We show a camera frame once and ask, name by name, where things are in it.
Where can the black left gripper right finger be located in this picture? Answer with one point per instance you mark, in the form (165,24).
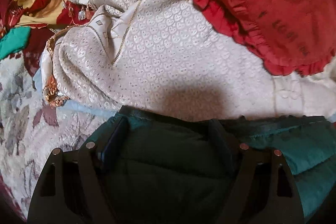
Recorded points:
(264,190)

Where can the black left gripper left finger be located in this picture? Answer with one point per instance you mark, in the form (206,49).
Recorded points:
(69,189)

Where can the green quilted puffer jacket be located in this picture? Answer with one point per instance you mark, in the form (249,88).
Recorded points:
(165,170)

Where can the floral red white blanket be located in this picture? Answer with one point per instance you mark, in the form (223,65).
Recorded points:
(30,130)

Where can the teal green cloth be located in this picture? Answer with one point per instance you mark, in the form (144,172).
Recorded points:
(14,41)

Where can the cream embroidered bedspread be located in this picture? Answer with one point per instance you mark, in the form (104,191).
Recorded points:
(163,56)

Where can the red ruffled heart pillow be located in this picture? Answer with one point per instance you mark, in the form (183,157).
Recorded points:
(288,35)

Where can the red gold patterned cloth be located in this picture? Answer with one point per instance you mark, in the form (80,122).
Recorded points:
(40,16)

